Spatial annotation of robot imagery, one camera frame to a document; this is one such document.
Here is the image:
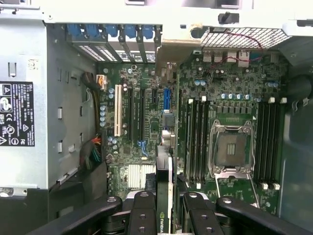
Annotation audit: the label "green motherboard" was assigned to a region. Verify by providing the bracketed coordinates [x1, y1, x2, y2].
[96, 47, 291, 217]

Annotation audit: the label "silver rear port block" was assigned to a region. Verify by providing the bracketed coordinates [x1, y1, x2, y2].
[214, 50, 227, 65]
[202, 49, 214, 64]
[237, 49, 250, 68]
[226, 50, 237, 65]

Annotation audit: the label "blue rear port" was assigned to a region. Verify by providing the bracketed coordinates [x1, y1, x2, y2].
[250, 51, 264, 62]

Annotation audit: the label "white expansion slot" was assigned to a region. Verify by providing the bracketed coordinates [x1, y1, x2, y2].
[113, 84, 123, 138]

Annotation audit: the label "CPU socket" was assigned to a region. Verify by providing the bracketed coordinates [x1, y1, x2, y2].
[210, 119, 257, 176]

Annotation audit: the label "silver chipset heatsink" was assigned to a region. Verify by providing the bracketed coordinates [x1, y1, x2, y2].
[127, 163, 157, 189]

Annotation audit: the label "black sleeved wire bundle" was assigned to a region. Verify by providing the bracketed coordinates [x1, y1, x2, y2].
[81, 71, 101, 138]

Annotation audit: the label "white power connector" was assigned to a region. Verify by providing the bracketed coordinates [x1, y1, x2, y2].
[96, 74, 108, 92]

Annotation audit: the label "red and black twisted wire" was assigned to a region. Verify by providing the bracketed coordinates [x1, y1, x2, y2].
[209, 28, 265, 72]

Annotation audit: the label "metal socket cover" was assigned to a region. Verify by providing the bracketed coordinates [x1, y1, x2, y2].
[214, 168, 260, 210]

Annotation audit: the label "grey power supply unit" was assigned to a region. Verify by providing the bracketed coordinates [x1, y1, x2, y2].
[0, 11, 49, 191]

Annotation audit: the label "blue expansion slot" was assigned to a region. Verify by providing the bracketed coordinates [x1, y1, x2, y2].
[163, 87, 173, 130]

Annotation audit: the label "RAM slot white latches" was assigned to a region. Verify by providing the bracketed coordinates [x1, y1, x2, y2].
[273, 97, 287, 190]
[186, 97, 194, 188]
[261, 97, 274, 189]
[198, 95, 206, 189]

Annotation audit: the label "black open PC case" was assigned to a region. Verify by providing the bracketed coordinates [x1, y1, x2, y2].
[0, 0, 313, 235]

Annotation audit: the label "black case lock tab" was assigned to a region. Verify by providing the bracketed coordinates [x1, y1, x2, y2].
[218, 12, 240, 25]

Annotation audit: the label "multicoloured wire bundle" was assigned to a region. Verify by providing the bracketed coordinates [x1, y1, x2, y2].
[78, 133, 103, 171]

